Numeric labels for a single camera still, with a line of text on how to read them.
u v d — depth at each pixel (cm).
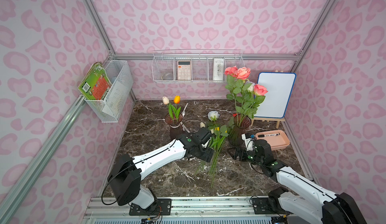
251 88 78
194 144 57
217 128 98
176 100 79
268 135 98
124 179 41
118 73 80
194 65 100
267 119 100
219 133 98
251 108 80
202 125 102
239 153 73
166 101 82
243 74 69
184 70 93
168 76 93
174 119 86
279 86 86
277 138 96
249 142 77
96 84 72
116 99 84
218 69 93
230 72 76
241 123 86
